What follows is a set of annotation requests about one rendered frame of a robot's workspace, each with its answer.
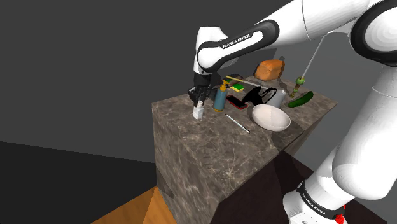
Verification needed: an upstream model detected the white handled green brush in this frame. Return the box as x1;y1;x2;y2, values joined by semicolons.
289;34;327;99

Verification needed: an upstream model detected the white bowl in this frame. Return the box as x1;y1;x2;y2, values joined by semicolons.
251;104;292;132

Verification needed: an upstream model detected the thin silver pen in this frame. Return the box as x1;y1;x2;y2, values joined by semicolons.
224;113;252;134

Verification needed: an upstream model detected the green cucumber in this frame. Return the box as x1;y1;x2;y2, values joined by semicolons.
287;90;315;109

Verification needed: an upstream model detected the brown marble counter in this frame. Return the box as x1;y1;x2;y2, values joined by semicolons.
151;75;339;224

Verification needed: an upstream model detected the long yellow handled utensil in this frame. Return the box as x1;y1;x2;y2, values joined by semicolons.
225;74;262;90

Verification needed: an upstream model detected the blue spray bottle yellow top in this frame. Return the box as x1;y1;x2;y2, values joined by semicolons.
212;80;231;113

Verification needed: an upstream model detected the brown bread loaf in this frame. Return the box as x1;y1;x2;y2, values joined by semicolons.
254;58;286;82

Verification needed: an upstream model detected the grey cup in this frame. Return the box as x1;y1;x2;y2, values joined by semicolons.
267;89;288;109

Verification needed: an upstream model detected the red and black phone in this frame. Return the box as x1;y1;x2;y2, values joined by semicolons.
226;94;249;111

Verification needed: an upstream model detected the black jug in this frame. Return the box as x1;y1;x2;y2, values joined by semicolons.
241;85;279;108

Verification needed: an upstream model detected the green and yellow sponge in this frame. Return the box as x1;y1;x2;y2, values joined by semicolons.
224;78;246;93

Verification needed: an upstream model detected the small white bottle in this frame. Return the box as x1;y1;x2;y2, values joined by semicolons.
192;103;205;121

